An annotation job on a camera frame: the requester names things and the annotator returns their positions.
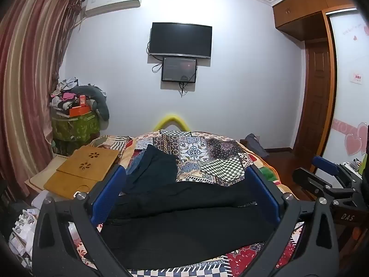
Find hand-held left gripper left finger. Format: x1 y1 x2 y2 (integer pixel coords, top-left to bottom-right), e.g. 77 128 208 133
32 164 133 277

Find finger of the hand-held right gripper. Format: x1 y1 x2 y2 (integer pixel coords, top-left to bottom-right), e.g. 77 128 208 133
313 155 363 189
292 167 356 202

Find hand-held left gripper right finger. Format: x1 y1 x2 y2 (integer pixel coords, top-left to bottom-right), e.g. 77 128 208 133
245 164 341 277

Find black pants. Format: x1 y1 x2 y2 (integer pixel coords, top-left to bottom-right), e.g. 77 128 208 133
98 177 279 269

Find orange floral quilt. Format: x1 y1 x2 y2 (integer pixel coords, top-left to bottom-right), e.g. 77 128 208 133
239 138 292 200

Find wooden lap desk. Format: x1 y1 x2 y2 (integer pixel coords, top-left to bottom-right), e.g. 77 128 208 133
43 145 121 200

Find blue jeans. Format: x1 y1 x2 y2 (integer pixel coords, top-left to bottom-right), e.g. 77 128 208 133
126 151 148 177

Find dark grey bag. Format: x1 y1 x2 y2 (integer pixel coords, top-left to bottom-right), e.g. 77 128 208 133
239 133 271 160

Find striped patterned cloth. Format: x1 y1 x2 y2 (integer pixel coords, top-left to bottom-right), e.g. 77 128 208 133
88 134 131 154

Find dark teal garment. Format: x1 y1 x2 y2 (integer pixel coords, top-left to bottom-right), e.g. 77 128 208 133
124 144 180 197

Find white heart-print wardrobe door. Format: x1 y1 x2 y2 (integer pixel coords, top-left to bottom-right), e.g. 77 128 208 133
315 7 369 176

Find light wooden side table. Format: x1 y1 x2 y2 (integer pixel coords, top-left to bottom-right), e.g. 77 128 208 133
24 154 71 201

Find brown wooden door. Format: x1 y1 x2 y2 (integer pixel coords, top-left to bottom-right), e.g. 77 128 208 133
292 41 333 158

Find green patterned storage box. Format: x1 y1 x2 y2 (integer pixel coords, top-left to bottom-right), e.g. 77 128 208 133
51 110 101 154

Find patchwork printed blanket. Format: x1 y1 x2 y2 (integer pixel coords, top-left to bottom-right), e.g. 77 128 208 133
69 129 306 277

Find white paper clutter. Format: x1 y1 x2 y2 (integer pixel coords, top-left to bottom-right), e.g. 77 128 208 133
8 190 47 270

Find orange flat box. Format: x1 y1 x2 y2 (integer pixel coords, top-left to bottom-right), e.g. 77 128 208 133
68 105 92 118

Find pile of mixed clothes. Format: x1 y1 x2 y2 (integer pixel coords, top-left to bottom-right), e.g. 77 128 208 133
50 76 87 111

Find striped pink curtain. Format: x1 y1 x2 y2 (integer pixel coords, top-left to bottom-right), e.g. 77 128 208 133
0 0 84 208

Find wooden overhead cabinet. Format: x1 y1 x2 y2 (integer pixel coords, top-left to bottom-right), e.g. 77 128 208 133
272 0 362 43

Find white air conditioner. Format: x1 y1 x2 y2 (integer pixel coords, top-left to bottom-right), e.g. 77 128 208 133
82 0 144 18

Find yellow curved bed frame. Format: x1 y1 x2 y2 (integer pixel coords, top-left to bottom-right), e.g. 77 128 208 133
152 113 190 135

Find black monitor cable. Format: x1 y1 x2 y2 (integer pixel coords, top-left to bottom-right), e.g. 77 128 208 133
178 74 191 97

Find small black wall monitor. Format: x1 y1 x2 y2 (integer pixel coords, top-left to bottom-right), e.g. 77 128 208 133
161 57 198 82

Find black wall television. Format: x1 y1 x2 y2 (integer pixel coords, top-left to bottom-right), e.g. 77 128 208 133
148 21 213 60

